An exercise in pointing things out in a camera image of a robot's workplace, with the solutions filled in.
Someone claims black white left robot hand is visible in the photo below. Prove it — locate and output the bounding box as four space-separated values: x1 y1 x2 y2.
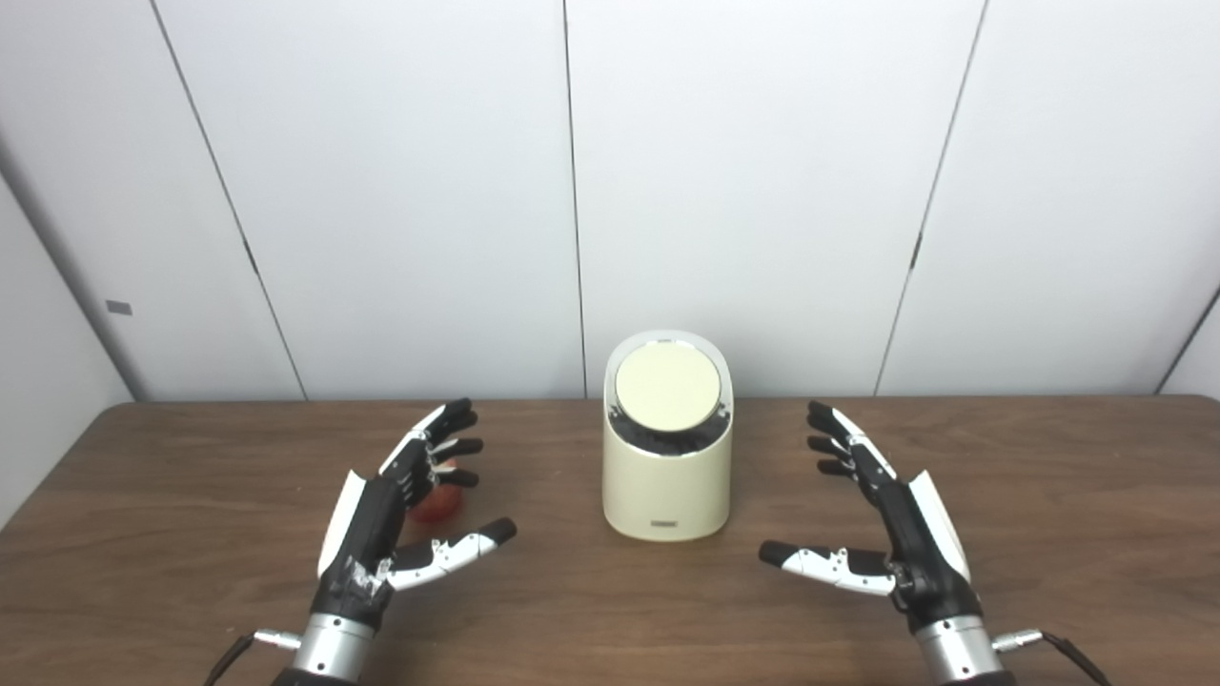
310 397 519 632

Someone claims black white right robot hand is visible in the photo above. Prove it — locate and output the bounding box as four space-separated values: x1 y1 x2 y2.
759 399 983 635

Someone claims red apple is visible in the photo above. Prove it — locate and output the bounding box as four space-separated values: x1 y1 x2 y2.
410 460 480 524

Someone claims cream-colored round bin lid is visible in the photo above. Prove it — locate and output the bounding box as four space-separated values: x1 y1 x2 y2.
615 344 722 432

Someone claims cream-colored bin body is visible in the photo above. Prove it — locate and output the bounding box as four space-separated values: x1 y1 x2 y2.
601 330 735 542

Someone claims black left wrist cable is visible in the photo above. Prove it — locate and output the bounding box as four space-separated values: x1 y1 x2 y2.
203 629 304 686

